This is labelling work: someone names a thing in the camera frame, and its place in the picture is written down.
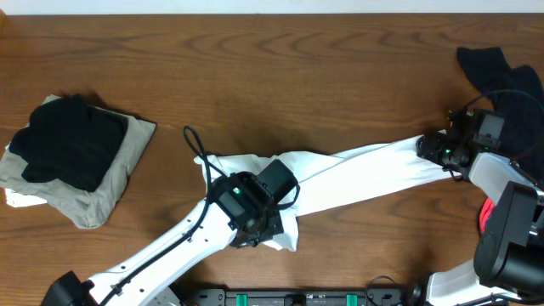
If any white printed t-shirt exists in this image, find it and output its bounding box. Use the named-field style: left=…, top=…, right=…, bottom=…
left=208, top=136, right=451, bottom=252

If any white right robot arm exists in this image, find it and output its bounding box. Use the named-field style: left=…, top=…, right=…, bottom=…
left=407, top=109, right=543, bottom=305

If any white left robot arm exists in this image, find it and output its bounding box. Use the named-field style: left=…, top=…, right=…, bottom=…
left=41, top=169, right=298, bottom=306

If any grey red-trimmed garment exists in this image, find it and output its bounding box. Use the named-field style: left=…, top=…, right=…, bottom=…
left=479, top=197, right=496, bottom=234

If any black garment at right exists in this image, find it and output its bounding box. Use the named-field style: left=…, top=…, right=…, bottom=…
left=456, top=47, right=543, bottom=183

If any folded beige garment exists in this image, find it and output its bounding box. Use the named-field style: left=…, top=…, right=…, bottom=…
left=11, top=95, right=156, bottom=230

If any folded black garment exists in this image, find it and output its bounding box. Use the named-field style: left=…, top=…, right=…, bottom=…
left=9, top=95, right=128, bottom=192

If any folded white garment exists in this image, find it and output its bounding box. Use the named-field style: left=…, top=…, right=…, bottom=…
left=1, top=143, right=47, bottom=207

